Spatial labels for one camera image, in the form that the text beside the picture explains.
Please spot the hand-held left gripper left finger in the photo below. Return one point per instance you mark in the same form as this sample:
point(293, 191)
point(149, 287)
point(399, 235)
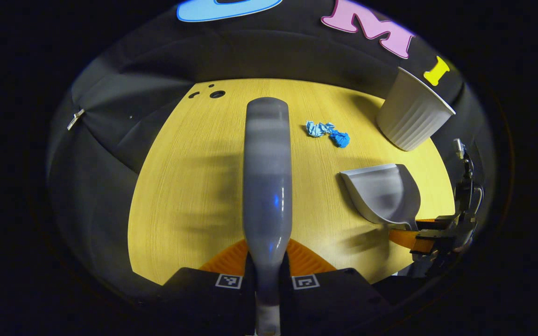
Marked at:
point(203, 298)

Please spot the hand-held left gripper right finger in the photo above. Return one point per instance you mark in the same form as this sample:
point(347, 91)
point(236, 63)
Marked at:
point(334, 298)

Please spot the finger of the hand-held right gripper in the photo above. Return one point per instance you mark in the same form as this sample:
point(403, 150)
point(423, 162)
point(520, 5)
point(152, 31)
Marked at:
point(404, 239)
point(437, 223)

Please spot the grey dustpan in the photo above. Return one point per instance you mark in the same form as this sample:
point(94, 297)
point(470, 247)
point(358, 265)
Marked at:
point(385, 193)

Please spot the white ribbed garbage bin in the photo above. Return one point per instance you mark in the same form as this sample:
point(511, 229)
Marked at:
point(411, 116)

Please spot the dark blue paper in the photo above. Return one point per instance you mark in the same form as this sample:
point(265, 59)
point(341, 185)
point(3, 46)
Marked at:
point(341, 139)

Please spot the small grey broom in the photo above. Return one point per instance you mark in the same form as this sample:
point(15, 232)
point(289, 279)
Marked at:
point(267, 186)

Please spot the light blue paper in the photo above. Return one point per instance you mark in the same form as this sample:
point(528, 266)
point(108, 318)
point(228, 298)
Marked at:
point(316, 129)

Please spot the wooden desktop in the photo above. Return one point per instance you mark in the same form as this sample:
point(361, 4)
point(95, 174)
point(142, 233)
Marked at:
point(194, 186)

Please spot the silver metal clip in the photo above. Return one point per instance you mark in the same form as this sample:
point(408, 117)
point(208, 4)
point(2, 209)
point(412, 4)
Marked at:
point(75, 119)

